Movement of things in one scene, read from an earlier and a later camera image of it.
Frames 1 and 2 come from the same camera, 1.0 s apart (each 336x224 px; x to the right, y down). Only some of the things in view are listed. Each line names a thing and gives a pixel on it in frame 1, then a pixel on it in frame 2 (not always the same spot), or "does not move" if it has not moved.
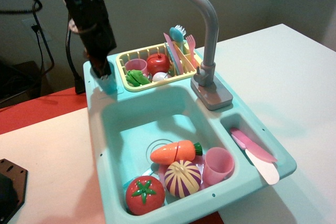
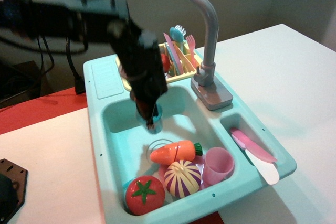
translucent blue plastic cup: (106, 84) to (157, 118)
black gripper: (88, 18) to (142, 65)
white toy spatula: (269, 170) does not move
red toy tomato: (144, 194) does not move
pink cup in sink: (219, 164) does not move
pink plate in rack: (175, 53) does not move
